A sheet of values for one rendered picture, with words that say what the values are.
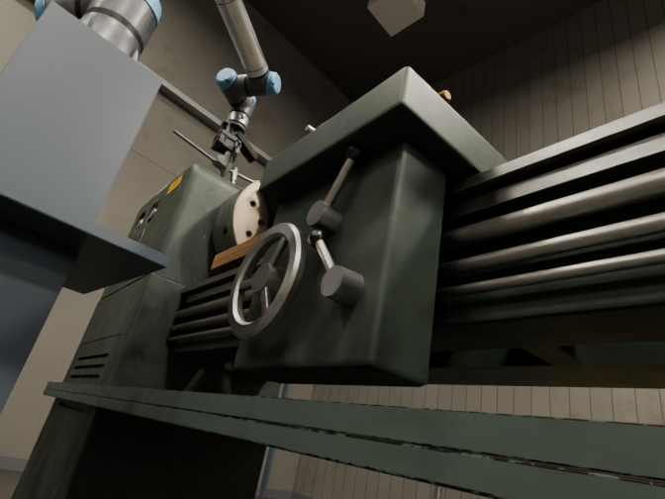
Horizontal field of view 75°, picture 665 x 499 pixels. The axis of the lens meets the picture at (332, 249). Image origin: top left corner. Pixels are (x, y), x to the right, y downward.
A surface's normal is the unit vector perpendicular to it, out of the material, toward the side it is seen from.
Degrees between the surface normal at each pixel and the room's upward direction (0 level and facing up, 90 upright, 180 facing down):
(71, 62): 90
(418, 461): 90
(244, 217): 90
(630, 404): 90
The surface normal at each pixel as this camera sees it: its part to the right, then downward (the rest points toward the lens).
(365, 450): -0.75, -0.40
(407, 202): 0.64, -0.22
